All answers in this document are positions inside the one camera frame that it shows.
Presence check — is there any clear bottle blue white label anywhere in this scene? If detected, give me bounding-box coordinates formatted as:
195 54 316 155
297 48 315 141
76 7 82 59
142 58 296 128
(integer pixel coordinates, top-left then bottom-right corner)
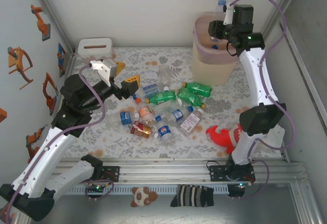
141 82 160 93
131 90 154 101

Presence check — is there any large clear bottle blue label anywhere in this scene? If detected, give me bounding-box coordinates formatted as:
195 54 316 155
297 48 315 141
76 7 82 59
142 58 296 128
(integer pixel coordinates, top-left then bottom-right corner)
208 0 229 43

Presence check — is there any clear bottle orange label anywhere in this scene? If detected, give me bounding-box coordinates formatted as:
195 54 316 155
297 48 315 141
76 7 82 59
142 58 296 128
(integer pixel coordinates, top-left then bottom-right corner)
135 98 156 122

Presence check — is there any clear bottle dark blue label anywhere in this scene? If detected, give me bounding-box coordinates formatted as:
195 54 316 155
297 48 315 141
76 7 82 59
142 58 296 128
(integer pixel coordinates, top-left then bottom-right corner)
119 110 141 127

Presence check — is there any clear unlabelled bottle white cap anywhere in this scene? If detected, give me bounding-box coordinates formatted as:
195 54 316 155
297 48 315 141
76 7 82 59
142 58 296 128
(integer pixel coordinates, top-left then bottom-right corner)
157 65 172 92

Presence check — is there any clear crushed bottle white cap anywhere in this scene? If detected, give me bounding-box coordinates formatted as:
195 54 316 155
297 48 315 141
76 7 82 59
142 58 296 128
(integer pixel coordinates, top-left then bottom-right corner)
152 98 183 116

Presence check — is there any tea bottle red yellow label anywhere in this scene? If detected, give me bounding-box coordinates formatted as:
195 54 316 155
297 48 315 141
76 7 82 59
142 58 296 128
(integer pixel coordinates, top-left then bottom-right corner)
130 121 159 140

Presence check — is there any small clear bottle blue label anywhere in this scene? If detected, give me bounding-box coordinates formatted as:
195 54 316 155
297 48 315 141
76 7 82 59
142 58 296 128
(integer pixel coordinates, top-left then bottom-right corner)
163 105 195 124

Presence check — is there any clear bottle pepsi label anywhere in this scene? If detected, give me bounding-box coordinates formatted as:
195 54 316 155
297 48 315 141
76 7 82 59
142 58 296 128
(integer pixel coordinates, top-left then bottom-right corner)
155 115 177 145

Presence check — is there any green bottle yellow cap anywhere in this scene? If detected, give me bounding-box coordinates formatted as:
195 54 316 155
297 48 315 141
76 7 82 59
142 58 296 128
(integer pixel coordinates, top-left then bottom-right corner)
176 87 207 108
181 81 213 97

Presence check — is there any beige bin with pink liner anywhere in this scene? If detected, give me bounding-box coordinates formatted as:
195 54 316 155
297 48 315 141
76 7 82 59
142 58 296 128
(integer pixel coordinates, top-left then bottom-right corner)
192 11 241 86

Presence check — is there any white tissue box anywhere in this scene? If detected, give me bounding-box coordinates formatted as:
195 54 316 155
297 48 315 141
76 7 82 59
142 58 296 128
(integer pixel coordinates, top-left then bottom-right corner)
77 37 115 65

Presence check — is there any floral table mat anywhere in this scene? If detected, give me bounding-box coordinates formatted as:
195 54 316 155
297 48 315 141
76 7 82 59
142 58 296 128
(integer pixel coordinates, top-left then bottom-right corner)
55 46 291 160

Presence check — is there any green circuit board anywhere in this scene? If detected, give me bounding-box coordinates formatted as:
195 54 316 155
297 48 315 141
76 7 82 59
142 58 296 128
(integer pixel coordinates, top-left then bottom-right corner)
85 184 107 194
228 183 246 197

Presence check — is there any red shark plush toy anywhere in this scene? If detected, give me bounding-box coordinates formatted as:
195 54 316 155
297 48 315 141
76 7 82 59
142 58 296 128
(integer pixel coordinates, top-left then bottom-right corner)
205 123 243 154

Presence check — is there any brown white panda plush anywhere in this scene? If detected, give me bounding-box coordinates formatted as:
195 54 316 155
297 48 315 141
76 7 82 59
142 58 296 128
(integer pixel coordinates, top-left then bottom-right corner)
130 186 158 208

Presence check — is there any black white striped sock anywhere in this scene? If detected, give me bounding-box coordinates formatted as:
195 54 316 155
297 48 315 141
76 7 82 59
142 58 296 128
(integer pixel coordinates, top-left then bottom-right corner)
170 184 215 208

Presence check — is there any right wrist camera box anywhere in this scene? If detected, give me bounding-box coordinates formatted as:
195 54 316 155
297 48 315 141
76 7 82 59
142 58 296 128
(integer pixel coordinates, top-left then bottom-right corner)
222 4 235 26

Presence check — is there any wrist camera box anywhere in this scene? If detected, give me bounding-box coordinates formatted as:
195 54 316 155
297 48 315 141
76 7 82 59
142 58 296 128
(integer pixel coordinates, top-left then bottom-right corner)
90 59 117 87
222 4 235 26

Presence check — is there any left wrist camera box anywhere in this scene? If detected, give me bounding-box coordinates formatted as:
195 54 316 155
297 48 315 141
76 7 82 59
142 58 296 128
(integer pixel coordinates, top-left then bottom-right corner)
90 59 117 87

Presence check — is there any blue orange wall sticker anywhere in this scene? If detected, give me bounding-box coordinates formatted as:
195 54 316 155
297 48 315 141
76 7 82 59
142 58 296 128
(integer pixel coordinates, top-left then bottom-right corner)
56 42 67 78

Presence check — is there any orange claw wall sticker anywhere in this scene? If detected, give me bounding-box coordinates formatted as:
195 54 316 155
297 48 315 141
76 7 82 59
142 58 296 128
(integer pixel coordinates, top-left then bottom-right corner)
7 46 34 90

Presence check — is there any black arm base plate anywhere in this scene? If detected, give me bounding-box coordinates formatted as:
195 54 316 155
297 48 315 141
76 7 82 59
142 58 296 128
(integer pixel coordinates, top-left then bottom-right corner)
209 165 256 183
74 166 121 183

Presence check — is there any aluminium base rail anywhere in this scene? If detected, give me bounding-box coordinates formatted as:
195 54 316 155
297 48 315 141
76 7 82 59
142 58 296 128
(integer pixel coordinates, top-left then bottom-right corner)
25 158 309 185

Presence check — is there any white slotted cable tray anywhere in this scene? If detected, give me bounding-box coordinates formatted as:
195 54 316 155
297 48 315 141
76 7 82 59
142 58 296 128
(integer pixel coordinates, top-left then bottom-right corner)
68 185 229 195

